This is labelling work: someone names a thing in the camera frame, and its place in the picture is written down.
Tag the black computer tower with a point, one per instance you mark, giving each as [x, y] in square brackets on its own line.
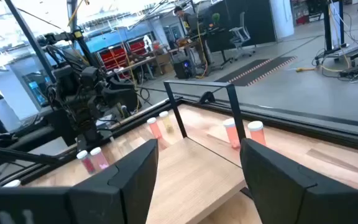
[182, 69]

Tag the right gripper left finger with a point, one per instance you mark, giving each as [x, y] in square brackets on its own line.
[126, 193]

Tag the clear acrylic tray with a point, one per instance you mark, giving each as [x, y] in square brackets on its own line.
[191, 180]

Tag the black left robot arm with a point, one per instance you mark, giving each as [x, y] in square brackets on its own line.
[84, 51]

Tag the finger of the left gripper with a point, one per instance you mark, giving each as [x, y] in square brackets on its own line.
[111, 95]
[128, 98]

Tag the red bin rack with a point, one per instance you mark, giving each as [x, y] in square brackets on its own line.
[114, 57]
[137, 47]

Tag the white office chair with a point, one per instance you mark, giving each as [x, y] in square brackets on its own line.
[239, 34]

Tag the black mat striped orange edge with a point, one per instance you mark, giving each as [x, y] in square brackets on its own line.
[253, 71]

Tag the wooden workbench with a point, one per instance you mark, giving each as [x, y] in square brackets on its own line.
[135, 63]

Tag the pink medicine bottle white cap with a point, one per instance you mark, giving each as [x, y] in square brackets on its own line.
[99, 160]

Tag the orange medicine bottle white cap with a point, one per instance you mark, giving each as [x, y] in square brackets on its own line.
[257, 133]
[231, 134]
[154, 129]

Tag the cardboard box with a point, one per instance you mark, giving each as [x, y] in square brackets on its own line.
[164, 63]

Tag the teal bottle with red pills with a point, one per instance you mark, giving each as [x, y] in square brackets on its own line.
[87, 163]

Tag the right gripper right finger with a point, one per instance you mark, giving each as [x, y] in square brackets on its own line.
[284, 193]

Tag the black mobile stand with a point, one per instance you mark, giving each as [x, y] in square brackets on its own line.
[327, 28]

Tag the black standing desk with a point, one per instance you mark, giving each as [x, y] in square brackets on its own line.
[216, 40]

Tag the person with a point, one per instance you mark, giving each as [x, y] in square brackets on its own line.
[185, 21]

